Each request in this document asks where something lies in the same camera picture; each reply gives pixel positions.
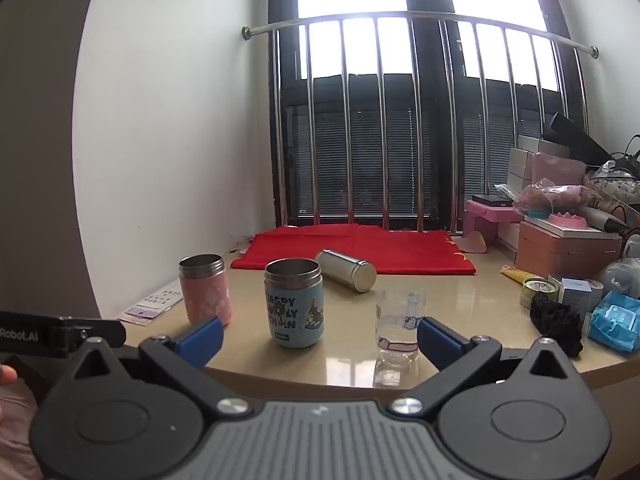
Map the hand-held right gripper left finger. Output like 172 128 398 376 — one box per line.
64 316 252 419

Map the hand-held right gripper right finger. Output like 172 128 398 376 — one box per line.
390 317 584 419

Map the plain silver steel cup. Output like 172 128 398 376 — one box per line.
314 248 378 294

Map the pink floral steel cup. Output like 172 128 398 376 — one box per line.
179 253 234 327

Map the clear cartoon print cup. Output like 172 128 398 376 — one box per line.
373 287 427 387

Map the blue cartoon steel cup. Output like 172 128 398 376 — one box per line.
263 258 325 349

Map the purple sticker sheet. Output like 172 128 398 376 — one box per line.
116 280 184 329

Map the yellow tube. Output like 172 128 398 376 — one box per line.
499 265 539 286

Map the pink cloth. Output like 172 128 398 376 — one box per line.
0 394 44 480

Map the small round tin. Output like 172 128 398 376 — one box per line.
519 277 559 310

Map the black ruffled cloth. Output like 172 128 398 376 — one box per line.
529 292 585 359

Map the red cloth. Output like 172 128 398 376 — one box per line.
230 224 478 276

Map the pink small stool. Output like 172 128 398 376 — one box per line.
464 200 524 242

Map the small white carton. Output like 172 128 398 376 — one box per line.
547 274 604 322

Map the black flat box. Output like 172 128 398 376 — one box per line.
472 193 514 208

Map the large pink box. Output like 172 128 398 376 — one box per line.
514 220 624 281

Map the white flat box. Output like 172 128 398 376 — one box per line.
522 215 609 239

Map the blue plastic packet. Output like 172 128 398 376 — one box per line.
587 289 640 354

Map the pink ridged massager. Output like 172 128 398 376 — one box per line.
547 212 589 231

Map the pink plastic bag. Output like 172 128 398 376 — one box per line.
514 177 597 217

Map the white plastic bag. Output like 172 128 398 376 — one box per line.
594 257 640 297

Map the stack of white boxes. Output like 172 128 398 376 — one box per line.
506 134 571 197

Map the grey hair dryer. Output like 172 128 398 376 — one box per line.
579 204 632 234

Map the pale pink box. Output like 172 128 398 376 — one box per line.
529 152 587 187

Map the steel window railing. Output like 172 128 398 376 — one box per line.
242 12 599 234

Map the floral fabric bag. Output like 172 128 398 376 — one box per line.
582 159 640 232

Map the black angular case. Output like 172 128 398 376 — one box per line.
542 112 614 167

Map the dark window frame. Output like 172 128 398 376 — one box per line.
268 0 591 233

